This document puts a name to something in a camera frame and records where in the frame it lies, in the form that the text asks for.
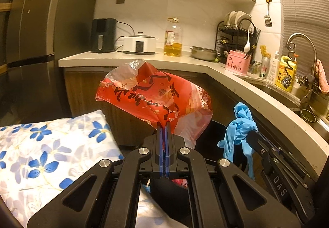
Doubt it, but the black dish rack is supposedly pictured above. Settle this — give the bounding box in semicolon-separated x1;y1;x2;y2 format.
216;19;261;64

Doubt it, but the black power cable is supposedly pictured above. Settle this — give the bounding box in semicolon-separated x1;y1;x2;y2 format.
114;35;124;52

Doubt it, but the red white printed plastic bag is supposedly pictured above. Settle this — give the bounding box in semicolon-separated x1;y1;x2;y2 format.
95;60;214;187

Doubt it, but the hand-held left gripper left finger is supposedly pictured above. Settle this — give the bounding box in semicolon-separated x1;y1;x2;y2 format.
27;123;163;228

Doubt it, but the grey refrigerator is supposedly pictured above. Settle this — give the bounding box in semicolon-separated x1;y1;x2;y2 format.
0;0;103;126

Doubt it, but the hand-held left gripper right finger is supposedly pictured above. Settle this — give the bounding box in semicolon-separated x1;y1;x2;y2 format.
166;123;301;228

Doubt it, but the white kitchen countertop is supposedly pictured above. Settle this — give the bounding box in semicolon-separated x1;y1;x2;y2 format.
58;51;326;174

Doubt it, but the wooden glass door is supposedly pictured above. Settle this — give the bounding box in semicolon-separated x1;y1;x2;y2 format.
0;0;13;77

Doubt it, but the cooking oil bottle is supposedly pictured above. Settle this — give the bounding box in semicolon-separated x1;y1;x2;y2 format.
164;18;183;57

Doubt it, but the yellow dish soap bottle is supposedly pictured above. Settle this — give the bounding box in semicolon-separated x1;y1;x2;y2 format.
276;55;297;92

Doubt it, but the pink cloth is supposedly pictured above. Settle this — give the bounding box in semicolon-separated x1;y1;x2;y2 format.
316;60;329;93

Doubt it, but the dark chopsticks bundle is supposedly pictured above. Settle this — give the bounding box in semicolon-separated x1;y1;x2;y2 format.
250;27;261;51

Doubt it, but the black trash bin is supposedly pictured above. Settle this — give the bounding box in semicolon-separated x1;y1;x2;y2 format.
148;120;316;228

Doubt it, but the white spoon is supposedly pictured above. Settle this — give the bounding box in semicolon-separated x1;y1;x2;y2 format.
243;31;251;53

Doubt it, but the pink utensil holder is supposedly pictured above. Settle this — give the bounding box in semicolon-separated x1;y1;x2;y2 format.
225;50;251;73

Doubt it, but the white electric cooker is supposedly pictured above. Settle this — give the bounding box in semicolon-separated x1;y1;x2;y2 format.
123;32;157;54

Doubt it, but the black air fryer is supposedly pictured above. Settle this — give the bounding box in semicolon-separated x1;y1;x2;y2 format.
91;18;117;53

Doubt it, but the metal slotted spatula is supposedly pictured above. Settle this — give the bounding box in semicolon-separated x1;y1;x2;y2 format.
264;0;272;27

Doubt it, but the white plastic bottle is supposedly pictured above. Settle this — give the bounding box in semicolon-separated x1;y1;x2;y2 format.
266;51;281;83

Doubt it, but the steel kitchen sink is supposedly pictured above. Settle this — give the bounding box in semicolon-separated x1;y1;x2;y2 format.
248;81;329;126

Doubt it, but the blue nitrile glove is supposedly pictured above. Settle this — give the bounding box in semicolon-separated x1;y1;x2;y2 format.
217;102;258;181

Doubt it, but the white plate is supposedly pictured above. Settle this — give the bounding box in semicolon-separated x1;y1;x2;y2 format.
235;11;254;25
225;11;237;24

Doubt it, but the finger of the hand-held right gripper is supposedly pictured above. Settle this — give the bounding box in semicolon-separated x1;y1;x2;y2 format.
257;130;309;178
244;131;281;167

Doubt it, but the stainless steel pot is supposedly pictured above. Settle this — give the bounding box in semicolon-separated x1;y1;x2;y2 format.
190;46;219;61

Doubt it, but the steel kitchen faucet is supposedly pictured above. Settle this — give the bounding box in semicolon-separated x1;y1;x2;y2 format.
286;33;318;84

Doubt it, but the green beer can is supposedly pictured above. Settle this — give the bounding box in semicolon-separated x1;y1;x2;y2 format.
259;56;270;79

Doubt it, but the floral tablecloth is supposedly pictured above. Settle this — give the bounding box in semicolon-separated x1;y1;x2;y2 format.
0;109;125;228

